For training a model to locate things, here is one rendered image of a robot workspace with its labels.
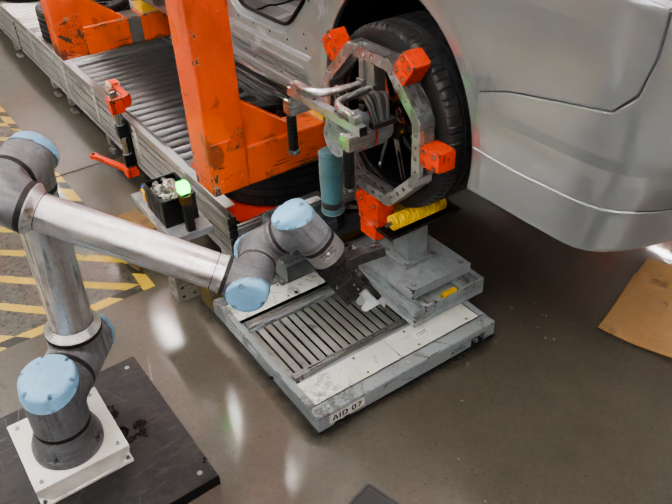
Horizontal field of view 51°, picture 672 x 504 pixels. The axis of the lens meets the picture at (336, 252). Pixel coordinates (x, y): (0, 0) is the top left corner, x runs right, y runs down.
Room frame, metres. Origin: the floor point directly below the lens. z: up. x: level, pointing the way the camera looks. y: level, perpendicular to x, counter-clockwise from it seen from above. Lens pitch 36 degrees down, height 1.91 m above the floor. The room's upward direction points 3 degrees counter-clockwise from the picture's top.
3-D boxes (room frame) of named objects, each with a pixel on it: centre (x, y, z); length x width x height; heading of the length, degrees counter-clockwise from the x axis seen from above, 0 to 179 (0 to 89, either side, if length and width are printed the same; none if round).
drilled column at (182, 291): (2.42, 0.67, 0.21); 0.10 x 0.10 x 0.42; 33
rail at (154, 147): (3.53, 1.09, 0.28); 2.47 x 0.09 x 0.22; 33
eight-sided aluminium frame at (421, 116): (2.23, -0.16, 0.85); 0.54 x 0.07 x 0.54; 33
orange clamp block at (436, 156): (1.97, -0.34, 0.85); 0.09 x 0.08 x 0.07; 33
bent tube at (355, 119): (2.08, -0.11, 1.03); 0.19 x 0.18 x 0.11; 123
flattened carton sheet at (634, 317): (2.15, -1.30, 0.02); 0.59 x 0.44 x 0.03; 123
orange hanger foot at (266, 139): (2.64, 0.15, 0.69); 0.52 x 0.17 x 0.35; 123
